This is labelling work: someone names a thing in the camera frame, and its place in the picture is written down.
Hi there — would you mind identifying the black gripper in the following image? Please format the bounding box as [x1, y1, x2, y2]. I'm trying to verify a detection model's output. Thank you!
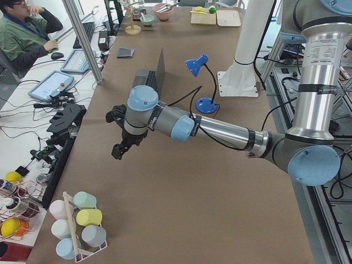
[111, 130, 147, 160]

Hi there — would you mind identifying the grey laptop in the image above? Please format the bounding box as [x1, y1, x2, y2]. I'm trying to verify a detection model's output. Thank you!
[132, 48, 165, 97]

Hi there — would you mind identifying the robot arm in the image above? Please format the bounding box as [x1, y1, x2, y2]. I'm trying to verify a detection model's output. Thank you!
[106, 1, 351, 186]

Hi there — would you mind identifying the black tool holder stand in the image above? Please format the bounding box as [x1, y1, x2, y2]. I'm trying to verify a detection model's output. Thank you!
[41, 103, 87, 209]

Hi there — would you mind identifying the mint green cup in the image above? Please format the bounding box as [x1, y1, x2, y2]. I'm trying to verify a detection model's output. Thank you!
[73, 191, 97, 210]

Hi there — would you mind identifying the yellow cup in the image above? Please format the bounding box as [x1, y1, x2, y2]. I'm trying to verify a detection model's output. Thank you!
[76, 208, 103, 227]

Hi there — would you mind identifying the pink cup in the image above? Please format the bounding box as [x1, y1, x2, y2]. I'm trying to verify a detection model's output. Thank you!
[49, 200, 68, 220]

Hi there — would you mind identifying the grey cup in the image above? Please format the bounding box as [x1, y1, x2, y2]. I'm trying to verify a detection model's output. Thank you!
[81, 225, 107, 247]

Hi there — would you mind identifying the lower teach pendant tablet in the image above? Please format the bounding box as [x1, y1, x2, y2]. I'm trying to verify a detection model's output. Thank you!
[27, 70, 74, 101]

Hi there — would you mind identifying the teach pendant tablet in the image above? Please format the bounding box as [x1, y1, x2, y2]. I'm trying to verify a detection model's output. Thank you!
[60, 49, 90, 74]
[27, 70, 74, 101]

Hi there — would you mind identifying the grey folded cloth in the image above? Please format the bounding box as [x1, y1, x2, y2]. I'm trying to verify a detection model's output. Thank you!
[117, 47, 135, 58]

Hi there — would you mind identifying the upper teach pendant tablet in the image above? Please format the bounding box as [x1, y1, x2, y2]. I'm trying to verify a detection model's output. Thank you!
[60, 49, 90, 74]

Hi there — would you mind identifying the white cup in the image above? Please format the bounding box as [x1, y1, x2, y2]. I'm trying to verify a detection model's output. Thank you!
[51, 219, 71, 240]

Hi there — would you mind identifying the blue desk lamp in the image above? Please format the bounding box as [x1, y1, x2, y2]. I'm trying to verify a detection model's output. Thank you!
[184, 53, 220, 114]

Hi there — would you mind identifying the yellow ball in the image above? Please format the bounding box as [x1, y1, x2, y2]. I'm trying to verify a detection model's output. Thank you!
[5, 171, 23, 184]

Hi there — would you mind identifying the light blue cup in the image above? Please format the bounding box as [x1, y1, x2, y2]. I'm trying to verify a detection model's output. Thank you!
[56, 238, 76, 260]

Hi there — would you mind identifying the black computer mouse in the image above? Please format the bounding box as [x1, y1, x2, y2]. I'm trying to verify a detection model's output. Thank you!
[51, 52, 64, 60]

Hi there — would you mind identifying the wooden stand with round base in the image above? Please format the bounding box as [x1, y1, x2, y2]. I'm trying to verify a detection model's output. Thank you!
[119, 0, 141, 35]

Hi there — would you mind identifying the black keyboard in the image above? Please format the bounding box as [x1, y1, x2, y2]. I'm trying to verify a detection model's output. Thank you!
[72, 21, 96, 50]

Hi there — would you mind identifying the green bowl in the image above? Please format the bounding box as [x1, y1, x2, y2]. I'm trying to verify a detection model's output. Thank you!
[140, 14, 155, 26]

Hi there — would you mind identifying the pink bowl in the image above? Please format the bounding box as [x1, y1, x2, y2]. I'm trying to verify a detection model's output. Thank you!
[152, 3, 173, 21]

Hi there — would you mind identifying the seated person in green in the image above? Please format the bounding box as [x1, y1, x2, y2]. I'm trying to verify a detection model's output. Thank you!
[1, 1, 63, 72]

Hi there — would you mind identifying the wooden cutting board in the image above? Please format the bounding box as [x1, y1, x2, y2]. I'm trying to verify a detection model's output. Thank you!
[190, 11, 217, 25]

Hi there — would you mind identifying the green lime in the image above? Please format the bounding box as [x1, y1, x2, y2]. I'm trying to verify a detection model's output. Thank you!
[208, 7, 216, 14]

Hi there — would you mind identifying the white tray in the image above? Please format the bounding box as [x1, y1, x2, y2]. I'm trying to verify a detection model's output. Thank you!
[216, 10, 241, 27]

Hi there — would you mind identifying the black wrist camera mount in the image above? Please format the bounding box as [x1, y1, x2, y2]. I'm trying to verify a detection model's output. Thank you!
[105, 104, 127, 129]

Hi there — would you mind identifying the black lamp power cord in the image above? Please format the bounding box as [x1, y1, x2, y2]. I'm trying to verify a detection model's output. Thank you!
[164, 85, 221, 119]

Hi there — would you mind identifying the white wire cup rack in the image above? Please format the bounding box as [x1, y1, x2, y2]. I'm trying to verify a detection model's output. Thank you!
[62, 192, 108, 263]

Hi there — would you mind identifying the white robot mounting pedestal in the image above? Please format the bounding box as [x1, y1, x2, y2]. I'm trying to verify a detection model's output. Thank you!
[218, 0, 276, 97]

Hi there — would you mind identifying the aluminium frame post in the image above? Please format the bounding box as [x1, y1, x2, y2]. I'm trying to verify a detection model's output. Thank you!
[62, 0, 103, 84]

